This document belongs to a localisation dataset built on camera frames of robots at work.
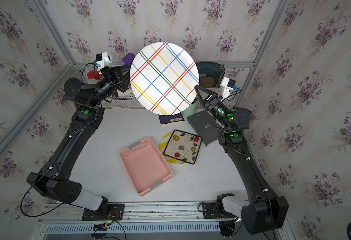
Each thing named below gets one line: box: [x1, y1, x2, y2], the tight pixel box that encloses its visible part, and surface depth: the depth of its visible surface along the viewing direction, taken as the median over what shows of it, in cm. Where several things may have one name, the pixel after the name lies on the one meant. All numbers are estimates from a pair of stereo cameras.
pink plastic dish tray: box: [119, 137, 173, 197], surface depth 92 cm
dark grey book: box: [187, 109, 220, 147], surface depth 108 cm
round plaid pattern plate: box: [129, 41, 200, 116], surface depth 52 cm
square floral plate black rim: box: [163, 129, 203, 165], surface depth 97 cm
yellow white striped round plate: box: [159, 132, 187, 165], surface depth 93 cm
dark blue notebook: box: [158, 112, 185, 125], surface depth 113 cm
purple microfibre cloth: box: [121, 53, 136, 66], surface depth 55 cm
